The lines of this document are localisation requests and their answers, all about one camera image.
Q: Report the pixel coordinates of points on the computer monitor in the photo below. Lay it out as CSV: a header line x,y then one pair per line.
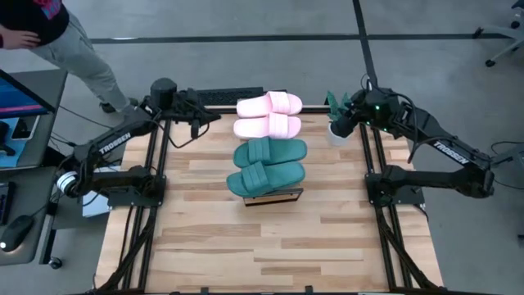
x,y
16,100

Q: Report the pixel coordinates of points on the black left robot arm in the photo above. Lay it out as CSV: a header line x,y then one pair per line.
x,y
114,142

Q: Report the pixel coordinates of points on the grey office desk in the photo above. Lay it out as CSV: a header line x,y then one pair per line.
x,y
28,192
49,94

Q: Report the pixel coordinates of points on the pink rubber slide sandal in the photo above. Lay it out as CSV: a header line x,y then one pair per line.
x,y
262,127
266,104

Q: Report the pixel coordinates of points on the green rubber slide sandal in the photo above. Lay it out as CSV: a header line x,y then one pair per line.
x,y
262,180
274,152

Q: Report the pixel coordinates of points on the grey chair base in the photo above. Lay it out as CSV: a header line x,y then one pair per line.
x,y
507,157

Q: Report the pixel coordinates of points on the black desk support bar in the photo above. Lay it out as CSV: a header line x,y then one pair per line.
x,y
53,157

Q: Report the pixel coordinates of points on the person's hand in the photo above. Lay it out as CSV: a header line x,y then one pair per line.
x,y
18,39

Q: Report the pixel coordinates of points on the artificial plant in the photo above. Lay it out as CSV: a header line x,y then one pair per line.
x,y
336,107

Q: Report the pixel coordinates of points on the grey office chair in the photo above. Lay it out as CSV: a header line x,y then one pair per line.
x,y
496,29

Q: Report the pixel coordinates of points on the black desk gadget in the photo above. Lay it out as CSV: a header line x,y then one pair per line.
x,y
4,139

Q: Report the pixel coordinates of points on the black computer mouse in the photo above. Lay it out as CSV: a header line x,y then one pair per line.
x,y
15,233

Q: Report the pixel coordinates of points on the blue desk mat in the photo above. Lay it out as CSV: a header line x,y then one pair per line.
x,y
24,151

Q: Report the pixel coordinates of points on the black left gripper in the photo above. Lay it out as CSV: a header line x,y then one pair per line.
x,y
182,106

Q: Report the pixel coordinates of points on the black smartphone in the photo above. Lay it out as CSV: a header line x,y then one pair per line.
x,y
23,128

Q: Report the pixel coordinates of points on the person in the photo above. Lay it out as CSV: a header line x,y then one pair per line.
x,y
78,53

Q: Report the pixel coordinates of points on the wooden shelf black metal frame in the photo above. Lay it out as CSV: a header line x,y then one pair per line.
x,y
272,198

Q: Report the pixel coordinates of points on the black aluminium table frame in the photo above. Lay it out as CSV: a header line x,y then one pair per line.
x,y
315,110

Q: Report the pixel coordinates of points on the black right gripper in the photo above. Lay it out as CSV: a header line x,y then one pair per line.
x,y
362,110

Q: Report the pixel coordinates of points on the black castor wheel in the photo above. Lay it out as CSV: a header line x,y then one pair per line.
x,y
55,262

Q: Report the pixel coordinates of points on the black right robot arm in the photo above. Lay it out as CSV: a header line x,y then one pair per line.
x,y
450,151

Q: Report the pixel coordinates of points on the black table edge bracket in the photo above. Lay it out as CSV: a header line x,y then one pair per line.
x,y
309,289
203,290

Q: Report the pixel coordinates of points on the black keyboard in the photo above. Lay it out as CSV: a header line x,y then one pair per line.
x,y
229,97
5,202

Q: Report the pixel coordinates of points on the white box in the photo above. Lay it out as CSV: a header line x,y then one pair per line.
x,y
96,209

